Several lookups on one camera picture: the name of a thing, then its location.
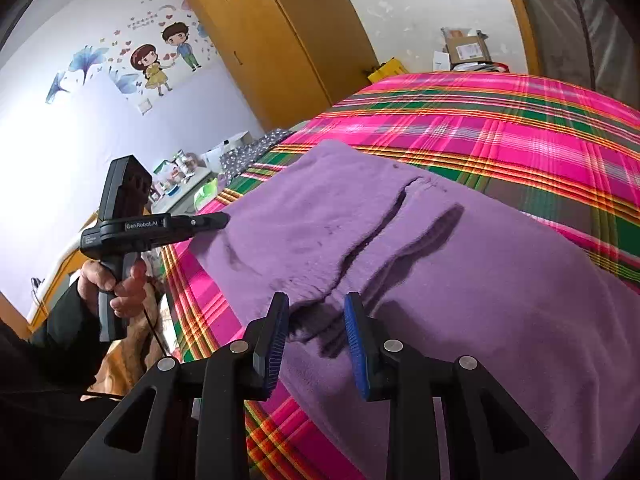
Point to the person's left forearm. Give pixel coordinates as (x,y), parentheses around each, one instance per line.
(65,335)

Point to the small white box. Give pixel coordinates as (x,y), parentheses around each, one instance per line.
(440,61)

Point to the person's left hand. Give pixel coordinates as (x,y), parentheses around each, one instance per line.
(127,290)

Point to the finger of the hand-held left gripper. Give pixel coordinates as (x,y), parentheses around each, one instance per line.
(212,222)

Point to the purple fleece pants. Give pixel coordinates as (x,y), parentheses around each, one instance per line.
(500,285)

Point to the cluttered bedside table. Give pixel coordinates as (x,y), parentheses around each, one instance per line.
(177,172)

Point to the cartoon wall sticker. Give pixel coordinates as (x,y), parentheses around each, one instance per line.
(150,60)

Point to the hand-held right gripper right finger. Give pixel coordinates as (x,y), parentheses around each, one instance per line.
(355,355)

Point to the green plastic bag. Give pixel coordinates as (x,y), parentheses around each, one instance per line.
(206,195)

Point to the red item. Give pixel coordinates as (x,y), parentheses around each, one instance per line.
(501,67)

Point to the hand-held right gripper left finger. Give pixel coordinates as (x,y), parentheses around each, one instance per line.
(277,350)

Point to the cardboard box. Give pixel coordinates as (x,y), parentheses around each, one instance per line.
(465,47)

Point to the wooden door frame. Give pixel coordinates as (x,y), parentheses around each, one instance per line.
(522,20)

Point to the pink plaid blanket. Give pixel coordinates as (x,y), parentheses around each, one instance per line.
(500,125)

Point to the yellow box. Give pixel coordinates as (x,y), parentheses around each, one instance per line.
(387,70)

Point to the translucent plastic door curtain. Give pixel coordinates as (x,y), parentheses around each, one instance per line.
(590,25)

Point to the wooden wardrobe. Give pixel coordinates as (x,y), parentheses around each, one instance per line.
(280,35)

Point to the dark floral cloth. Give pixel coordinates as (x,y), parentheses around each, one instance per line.
(245,155)

